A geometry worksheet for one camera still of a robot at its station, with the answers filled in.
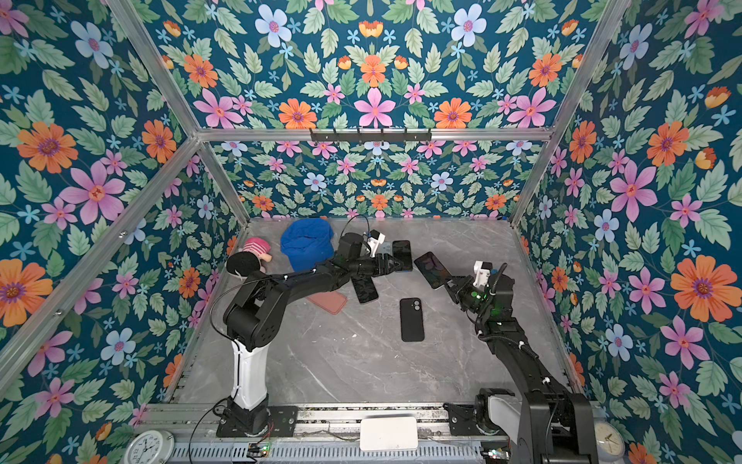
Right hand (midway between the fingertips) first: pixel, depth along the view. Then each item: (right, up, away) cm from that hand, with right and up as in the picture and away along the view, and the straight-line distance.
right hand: (441, 276), depth 81 cm
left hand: (-10, +4, +7) cm, 13 cm away
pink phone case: (-34, -10, +14) cm, 38 cm away
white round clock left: (-72, -39, -13) cm, 83 cm away
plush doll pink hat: (-63, +8, +24) cm, 67 cm away
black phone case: (-8, -16, +11) cm, 21 cm away
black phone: (-24, -7, +21) cm, 33 cm away
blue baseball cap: (-47, +10, +29) cm, 56 cm away
